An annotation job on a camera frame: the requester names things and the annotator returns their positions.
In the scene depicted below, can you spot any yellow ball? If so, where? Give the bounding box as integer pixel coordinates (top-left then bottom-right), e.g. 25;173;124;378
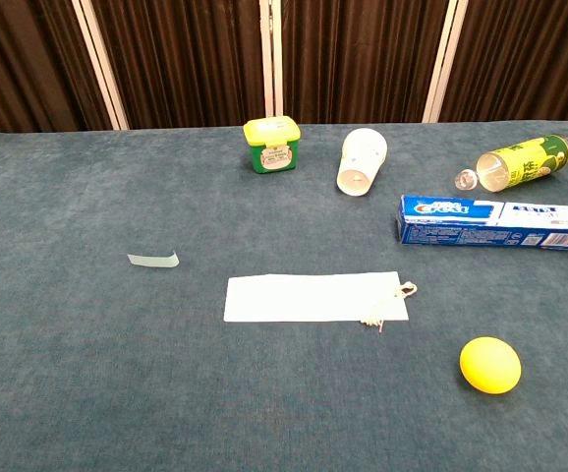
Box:
459;336;523;395

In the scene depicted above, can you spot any white paper cup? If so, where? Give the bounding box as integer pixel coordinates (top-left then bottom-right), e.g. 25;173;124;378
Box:
336;127;389;198

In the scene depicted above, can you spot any blue white toothpaste box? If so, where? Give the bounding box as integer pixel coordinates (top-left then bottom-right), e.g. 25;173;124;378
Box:
395;194;568;253

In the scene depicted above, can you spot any teal table cloth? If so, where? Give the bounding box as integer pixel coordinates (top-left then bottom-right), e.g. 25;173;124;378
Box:
0;119;568;472

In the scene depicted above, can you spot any white screen frame post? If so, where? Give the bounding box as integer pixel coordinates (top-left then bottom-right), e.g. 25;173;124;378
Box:
258;0;286;124
71;0;131;132
421;0;470;124

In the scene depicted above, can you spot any plastic bottle yellow green label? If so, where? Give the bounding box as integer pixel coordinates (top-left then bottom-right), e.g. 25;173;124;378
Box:
454;134;568;193

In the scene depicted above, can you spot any cream string tassel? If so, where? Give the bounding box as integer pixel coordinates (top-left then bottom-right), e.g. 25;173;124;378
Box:
360;280;419;334

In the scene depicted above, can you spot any green jar yellow lid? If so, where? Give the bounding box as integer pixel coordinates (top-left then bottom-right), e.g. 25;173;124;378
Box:
243;115;302;175

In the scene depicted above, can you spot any white paper sheet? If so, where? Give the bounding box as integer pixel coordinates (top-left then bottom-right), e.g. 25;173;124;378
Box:
223;270;410;325

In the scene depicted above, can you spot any dark brown pleated screen panel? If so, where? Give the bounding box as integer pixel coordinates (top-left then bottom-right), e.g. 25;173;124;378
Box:
280;0;448;125
439;0;568;124
0;0;113;139
90;0;268;130

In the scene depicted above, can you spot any small light paper strip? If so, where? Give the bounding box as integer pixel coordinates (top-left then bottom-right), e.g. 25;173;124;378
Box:
127;250;181;269

